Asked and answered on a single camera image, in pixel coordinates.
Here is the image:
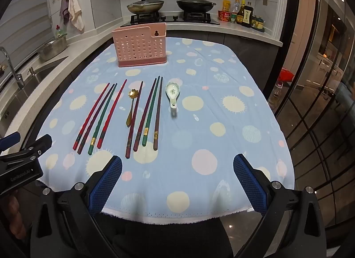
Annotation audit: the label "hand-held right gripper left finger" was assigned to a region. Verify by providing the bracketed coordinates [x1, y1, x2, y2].
[29, 155, 123, 258]

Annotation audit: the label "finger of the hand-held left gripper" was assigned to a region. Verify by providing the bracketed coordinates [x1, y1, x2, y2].
[0, 134, 53, 168]
[0, 133, 22, 151]

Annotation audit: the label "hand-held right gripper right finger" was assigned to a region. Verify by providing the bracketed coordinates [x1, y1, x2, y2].
[233, 154, 328, 258]

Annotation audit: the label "dark maroon chopstick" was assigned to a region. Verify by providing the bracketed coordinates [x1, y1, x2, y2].
[133, 78, 157, 152]
[77, 83, 116, 155]
[125, 81, 144, 159]

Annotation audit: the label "red chopstick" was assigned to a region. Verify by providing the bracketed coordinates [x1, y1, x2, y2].
[97, 79, 128, 149]
[73, 82, 110, 151]

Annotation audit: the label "gold flower spoon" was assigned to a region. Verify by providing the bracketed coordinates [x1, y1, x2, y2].
[126, 89, 140, 127]

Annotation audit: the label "white ceramic soup spoon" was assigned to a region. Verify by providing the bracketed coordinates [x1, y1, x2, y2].
[166, 82, 180, 109]

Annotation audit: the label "pink perforated utensil holder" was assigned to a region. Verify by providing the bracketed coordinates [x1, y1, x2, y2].
[112, 23, 169, 68]

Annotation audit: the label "person's left hand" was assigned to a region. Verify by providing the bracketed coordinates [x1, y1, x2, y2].
[0, 191, 27, 240]

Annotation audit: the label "blue dotted tablecloth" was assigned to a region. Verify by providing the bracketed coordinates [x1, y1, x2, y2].
[36, 37, 295, 225]

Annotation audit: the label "steel kitchen sink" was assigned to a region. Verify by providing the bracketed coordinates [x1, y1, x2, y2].
[0, 57, 68, 114]

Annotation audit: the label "chrome faucet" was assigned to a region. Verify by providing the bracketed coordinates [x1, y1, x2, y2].
[0, 46, 25, 90]

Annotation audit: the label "clear oil bottle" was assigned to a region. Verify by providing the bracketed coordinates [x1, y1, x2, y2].
[268, 82, 283, 109]

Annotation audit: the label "metal colander bowl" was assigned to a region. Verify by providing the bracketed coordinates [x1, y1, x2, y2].
[37, 34, 68, 62]

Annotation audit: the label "red plastic bag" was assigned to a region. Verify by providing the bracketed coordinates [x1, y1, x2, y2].
[280, 67, 295, 82]

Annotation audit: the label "white window blinds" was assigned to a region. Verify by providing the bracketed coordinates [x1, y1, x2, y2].
[0, 0, 54, 61]

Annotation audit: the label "glass sliding door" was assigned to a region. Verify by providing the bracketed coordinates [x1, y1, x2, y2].
[273, 0, 355, 258]

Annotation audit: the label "dark kitchen cabinet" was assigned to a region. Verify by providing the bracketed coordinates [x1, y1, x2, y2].
[166, 30, 282, 100]

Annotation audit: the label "purple hanging cloth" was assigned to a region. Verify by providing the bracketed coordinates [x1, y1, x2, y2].
[59, 0, 71, 25]

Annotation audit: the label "white hanging towel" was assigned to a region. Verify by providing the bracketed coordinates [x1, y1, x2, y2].
[67, 0, 84, 31]

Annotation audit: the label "blue and yellow condiment jars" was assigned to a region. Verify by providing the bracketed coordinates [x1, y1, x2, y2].
[251, 15, 265, 32]

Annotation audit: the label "dark soy sauce bottle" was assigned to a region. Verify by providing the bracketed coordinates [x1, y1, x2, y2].
[242, 4, 255, 28]

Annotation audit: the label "brown sauce bottle yellow cap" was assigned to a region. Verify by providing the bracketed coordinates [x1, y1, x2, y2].
[237, 0, 246, 25]

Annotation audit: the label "beige wok with glass lid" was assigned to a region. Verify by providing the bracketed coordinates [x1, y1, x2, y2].
[127, 0, 165, 14]

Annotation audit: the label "black gas stove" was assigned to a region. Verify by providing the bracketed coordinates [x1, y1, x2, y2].
[120, 11, 221, 28]

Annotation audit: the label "black wok with glass lid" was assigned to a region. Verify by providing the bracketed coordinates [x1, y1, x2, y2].
[176, 0, 217, 13]

